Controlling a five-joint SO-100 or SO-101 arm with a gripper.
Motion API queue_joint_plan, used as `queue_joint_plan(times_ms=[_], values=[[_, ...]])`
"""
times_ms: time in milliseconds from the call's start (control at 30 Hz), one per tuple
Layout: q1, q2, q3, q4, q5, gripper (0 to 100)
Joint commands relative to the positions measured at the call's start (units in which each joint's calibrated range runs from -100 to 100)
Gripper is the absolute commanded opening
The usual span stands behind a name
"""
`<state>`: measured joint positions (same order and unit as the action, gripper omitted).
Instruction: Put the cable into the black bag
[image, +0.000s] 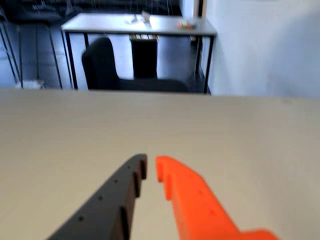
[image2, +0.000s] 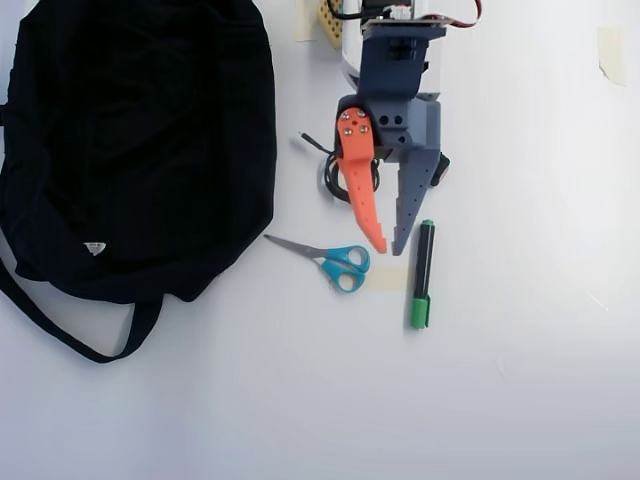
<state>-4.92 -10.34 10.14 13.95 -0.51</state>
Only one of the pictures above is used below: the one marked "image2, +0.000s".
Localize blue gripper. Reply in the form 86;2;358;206
335;24;448;258

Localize black braided cable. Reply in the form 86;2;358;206
292;130;385;204

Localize black fabric bag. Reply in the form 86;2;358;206
0;0;279;366

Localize green and black marker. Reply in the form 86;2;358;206
408;218;437;331

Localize flat beige tape rectangle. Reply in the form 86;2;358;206
368;265;411;293

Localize yellow perforated block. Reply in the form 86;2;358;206
315;0;347;52

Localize narrow beige tape strip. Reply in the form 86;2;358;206
294;0;322;43

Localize beige tape strip curled corner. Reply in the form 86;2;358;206
595;25;628;88

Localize blue handled scissors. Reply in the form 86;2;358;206
262;233;372;295

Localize thin black camera cable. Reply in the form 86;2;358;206
328;1;370;22

